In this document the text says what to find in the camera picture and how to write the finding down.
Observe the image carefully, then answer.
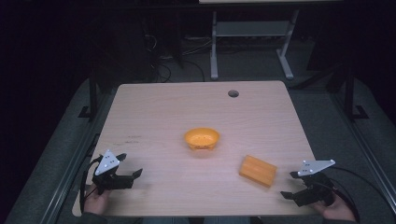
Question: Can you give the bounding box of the grey metal frame rail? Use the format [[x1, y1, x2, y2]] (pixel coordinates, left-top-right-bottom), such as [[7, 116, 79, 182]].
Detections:
[[38, 88, 118, 224], [328, 91, 396, 208]]

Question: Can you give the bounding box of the person's left hand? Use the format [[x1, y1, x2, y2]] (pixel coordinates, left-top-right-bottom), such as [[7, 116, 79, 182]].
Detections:
[[83, 183, 112, 217]]

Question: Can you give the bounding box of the person's right hand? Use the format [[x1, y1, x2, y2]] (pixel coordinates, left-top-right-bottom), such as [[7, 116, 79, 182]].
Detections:
[[312, 190, 357, 223]]

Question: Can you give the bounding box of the white metal desk frame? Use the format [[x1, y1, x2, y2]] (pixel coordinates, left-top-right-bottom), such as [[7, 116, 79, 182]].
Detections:
[[209, 8, 301, 81]]

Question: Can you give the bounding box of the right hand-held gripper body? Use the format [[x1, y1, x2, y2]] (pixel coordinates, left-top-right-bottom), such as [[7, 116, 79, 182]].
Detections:
[[293, 159, 336, 208]]

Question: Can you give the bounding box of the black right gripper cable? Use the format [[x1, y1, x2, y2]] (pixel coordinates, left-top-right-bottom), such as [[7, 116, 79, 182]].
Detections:
[[323, 166, 396, 223]]

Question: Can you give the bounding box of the bundle of floor cables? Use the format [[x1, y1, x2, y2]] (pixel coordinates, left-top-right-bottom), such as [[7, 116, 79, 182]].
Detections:
[[143, 32, 216, 84]]

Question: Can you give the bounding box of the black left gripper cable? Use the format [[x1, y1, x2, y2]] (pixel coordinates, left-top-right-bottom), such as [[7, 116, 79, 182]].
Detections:
[[78, 156, 105, 215]]

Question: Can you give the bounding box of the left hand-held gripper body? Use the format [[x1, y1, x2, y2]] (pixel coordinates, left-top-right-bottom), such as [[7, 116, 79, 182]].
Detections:
[[92, 149, 135, 196]]

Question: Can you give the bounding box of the black metal stand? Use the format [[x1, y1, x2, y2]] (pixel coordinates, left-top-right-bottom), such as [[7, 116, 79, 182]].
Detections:
[[342, 63, 371, 122], [78, 69, 100, 123]]

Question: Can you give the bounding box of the orange rectangular block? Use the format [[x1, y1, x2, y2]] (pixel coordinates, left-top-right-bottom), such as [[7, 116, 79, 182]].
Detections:
[[238, 154, 278, 189]]

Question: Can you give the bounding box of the orange plastic bowl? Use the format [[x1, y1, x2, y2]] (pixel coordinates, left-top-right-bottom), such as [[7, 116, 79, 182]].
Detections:
[[183, 127, 221, 151]]

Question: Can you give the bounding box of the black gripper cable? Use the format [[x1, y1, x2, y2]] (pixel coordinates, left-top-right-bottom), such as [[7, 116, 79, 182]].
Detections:
[[78, 156, 105, 215], [323, 166, 396, 223]]

